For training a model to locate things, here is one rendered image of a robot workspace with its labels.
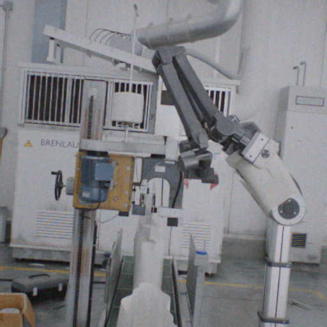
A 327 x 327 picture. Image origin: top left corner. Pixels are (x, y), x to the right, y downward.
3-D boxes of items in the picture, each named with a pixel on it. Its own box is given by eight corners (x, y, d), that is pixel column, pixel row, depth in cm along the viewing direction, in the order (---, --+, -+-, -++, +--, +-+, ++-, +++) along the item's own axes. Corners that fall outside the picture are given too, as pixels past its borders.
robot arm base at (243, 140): (257, 132, 234) (240, 156, 234) (241, 121, 233) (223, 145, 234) (260, 132, 225) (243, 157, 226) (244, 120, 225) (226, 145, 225)
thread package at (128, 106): (141, 124, 301) (144, 92, 300) (110, 122, 301) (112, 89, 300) (142, 124, 318) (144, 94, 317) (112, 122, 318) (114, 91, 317)
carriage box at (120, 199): (129, 212, 323) (134, 156, 321) (69, 207, 322) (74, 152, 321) (131, 206, 348) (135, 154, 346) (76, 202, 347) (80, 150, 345)
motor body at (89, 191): (105, 204, 303) (109, 158, 302) (77, 202, 303) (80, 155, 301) (108, 201, 318) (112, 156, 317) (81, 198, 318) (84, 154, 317)
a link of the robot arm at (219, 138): (243, 127, 227) (237, 132, 232) (221, 113, 227) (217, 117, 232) (232, 145, 224) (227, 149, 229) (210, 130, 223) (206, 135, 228)
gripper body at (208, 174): (188, 168, 232) (190, 156, 227) (212, 170, 233) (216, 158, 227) (189, 181, 228) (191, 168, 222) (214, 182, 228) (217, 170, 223)
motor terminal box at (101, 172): (113, 185, 299) (114, 163, 299) (94, 184, 295) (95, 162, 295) (107, 184, 307) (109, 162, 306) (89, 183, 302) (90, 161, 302)
